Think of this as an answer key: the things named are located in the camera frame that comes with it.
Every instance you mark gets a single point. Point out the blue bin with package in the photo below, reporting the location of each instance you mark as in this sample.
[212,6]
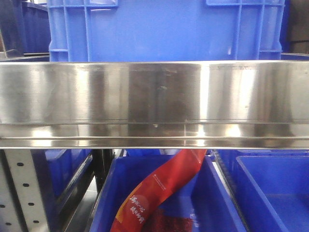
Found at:
[202,205]

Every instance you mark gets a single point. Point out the empty blue bin right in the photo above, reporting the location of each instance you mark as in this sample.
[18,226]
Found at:
[271,188]

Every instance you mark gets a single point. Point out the red printed package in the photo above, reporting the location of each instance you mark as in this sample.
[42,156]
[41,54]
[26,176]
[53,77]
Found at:
[159,185]

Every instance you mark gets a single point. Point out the large blue plastic crate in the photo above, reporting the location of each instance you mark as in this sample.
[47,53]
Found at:
[164,30]

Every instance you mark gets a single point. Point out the dark blue crate left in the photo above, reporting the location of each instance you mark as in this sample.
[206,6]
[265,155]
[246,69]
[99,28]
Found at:
[24,28]

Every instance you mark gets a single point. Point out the perforated grey metal upright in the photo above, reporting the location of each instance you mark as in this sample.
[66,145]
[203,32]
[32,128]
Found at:
[21,201]

